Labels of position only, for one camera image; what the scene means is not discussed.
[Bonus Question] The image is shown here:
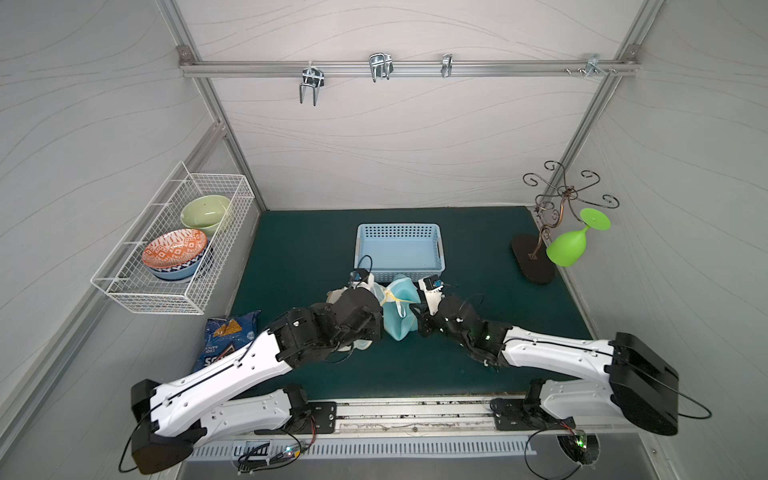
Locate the cream mesh laundry bag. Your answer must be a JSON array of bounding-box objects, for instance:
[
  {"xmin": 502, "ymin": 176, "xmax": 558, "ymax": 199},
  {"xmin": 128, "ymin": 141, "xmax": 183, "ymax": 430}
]
[{"xmin": 330, "ymin": 288, "xmax": 379, "ymax": 351}]

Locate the blue Doritos chip bag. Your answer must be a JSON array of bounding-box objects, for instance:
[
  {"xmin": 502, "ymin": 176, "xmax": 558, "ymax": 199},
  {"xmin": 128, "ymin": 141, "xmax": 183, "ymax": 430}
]
[{"xmin": 193, "ymin": 310, "xmax": 261, "ymax": 372}]

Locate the copper wire glass stand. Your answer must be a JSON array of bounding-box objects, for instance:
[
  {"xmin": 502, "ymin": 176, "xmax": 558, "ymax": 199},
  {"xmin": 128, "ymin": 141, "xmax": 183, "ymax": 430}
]
[{"xmin": 510, "ymin": 160, "xmax": 620, "ymax": 285}]

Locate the light blue plastic basket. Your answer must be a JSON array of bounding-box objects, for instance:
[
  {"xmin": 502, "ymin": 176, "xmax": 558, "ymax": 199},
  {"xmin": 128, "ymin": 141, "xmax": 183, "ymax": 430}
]
[{"xmin": 353, "ymin": 223, "xmax": 445, "ymax": 283}]

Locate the blue bowl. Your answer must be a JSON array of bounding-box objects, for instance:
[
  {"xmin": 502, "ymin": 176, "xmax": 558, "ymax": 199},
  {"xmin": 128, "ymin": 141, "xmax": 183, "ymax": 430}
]
[{"xmin": 147, "ymin": 252, "xmax": 211, "ymax": 282}]

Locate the small metal hook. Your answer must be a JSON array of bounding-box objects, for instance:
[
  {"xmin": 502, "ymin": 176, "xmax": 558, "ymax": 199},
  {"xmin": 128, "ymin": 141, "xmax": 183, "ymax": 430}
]
[{"xmin": 441, "ymin": 53, "xmax": 453, "ymax": 78}]

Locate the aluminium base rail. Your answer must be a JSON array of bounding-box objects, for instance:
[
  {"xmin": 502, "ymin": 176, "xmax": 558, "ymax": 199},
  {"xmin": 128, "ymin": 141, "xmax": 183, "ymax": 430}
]
[{"xmin": 200, "ymin": 391, "xmax": 545, "ymax": 443}]

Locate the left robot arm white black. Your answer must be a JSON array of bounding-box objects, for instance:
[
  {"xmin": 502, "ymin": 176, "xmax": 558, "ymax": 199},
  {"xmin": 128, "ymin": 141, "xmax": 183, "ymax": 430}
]
[{"xmin": 125, "ymin": 288, "xmax": 383, "ymax": 475}]

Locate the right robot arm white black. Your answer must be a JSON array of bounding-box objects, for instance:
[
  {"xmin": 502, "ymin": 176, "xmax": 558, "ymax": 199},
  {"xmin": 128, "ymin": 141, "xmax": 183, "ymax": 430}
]
[{"xmin": 411, "ymin": 294, "xmax": 679, "ymax": 436}]

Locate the aluminium top rail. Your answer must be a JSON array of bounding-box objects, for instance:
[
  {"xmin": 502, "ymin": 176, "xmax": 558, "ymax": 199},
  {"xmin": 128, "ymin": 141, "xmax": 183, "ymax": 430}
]
[{"xmin": 180, "ymin": 58, "xmax": 641, "ymax": 80}]

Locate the green plastic wine glass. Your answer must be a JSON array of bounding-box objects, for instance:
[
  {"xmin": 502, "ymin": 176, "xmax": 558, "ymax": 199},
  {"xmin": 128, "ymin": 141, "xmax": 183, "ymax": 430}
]
[{"xmin": 546, "ymin": 208, "xmax": 611, "ymax": 267}]

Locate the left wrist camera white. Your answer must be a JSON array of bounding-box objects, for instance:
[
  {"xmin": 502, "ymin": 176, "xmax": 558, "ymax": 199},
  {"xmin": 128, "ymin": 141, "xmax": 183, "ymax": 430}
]
[{"xmin": 348, "ymin": 268, "xmax": 375, "ymax": 293}]

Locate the double metal hook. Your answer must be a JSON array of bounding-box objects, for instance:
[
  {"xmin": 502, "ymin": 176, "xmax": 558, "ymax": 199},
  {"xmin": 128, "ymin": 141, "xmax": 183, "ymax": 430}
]
[{"xmin": 299, "ymin": 65, "xmax": 325, "ymax": 106}]

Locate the teal mesh laundry bag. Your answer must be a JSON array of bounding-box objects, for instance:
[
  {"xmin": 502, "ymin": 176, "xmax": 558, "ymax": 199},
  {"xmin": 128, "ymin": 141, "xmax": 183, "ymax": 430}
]
[{"xmin": 372, "ymin": 274, "xmax": 421, "ymax": 341}]

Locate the white cable duct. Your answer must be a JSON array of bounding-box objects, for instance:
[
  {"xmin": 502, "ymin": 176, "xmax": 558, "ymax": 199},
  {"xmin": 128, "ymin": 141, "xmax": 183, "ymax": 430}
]
[{"xmin": 188, "ymin": 435, "xmax": 537, "ymax": 462}]

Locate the white wire wall basket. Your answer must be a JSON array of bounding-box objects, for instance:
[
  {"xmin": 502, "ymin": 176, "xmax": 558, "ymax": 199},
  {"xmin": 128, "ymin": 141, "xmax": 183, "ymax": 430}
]
[{"xmin": 91, "ymin": 163, "xmax": 254, "ymax": 315}]

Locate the orange patterned bowl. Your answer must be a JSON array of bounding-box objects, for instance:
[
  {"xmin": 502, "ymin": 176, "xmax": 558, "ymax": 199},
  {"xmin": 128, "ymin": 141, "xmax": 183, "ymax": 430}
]
[{"xmin": 141, "ymin": 228, "xmax": 208, "ymax": 269}]

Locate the green ceramic bowl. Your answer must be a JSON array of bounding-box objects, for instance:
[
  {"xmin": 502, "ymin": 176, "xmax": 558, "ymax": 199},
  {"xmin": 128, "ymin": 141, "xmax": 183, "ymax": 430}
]
[{"xmin": 180, "ymin": 195, "xmax": 231, "ymax": 238}]

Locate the metal clip hook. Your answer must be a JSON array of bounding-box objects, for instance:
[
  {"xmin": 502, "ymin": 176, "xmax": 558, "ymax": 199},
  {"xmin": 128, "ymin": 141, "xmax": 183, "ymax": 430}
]
[{"xmin": 368, "ymin": 52, "xmax": 394, "ymax": 83}]

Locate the right metal hook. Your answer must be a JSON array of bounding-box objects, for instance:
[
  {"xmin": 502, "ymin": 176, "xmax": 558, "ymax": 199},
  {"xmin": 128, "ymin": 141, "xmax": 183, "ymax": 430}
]
[{"xmin": 564, "ymin": 54, "xmax": 618, "ymax": 78}]

